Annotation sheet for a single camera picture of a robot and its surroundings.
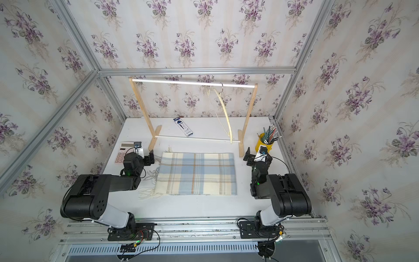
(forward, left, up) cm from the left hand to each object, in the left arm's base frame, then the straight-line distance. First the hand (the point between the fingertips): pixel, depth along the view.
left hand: (147, 151), depth 93 cm
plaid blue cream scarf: (-12, -26, -6) cm, 29 cm away
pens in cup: (+7, -71, +5) cm, 72 cm away
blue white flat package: (+23, -18, -5) cm, 30 cm away
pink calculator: (+6, +16, -5) cm, 18 cm away
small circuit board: (-45, 0, -10) cm, 46 cm away
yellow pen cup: (+4, -66, +3) cm, 66 cm away
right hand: (-2, -64, +5) cm, 64 cm away
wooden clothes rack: (+16, +1, -3) cm, 16 cm away
